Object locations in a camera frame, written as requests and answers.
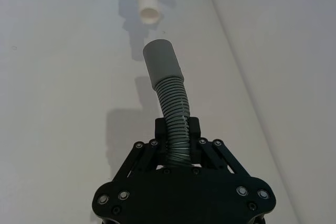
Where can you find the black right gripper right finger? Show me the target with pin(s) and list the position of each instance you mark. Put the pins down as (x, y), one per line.
(210, 153)

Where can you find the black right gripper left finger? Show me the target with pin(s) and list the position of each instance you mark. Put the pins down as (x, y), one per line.
(147, 155)

